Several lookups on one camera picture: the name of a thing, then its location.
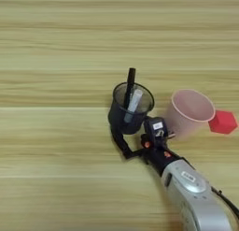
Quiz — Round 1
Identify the pink plastic cup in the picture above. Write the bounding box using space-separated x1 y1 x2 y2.
164 88 217 141

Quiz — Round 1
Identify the red polyhedron block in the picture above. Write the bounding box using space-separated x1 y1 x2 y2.
207 109 239 136

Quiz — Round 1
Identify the black marker pen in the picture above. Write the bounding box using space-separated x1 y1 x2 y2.
122 67 137 109

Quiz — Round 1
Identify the black mesh pen holder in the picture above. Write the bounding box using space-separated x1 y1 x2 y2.
107 81 156 136

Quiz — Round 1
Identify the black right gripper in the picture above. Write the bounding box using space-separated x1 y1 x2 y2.
110 125 185 177

